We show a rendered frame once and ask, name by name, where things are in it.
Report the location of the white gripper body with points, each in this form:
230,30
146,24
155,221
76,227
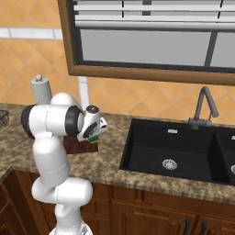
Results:
102,125

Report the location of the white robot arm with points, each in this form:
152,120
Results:
50,153

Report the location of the green and yellow sponge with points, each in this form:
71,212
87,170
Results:
93,139

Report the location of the dark brown cutting board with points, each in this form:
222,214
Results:
80,146

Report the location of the grey paper towel roll holder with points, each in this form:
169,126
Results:
41,90

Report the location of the black double kitchen sink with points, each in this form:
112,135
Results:
171,150

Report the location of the silver sink drain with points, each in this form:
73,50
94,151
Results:
170,164
233,169

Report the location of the brown wooden cupboard door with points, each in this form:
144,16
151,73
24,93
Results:
150,220
99,214
218,225

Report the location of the wooden framed window with blinds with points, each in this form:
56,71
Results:
147,46

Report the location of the grey sink tap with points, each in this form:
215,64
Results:
204,104

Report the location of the brown wooden corner cupboard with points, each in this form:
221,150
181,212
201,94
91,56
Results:
15,205

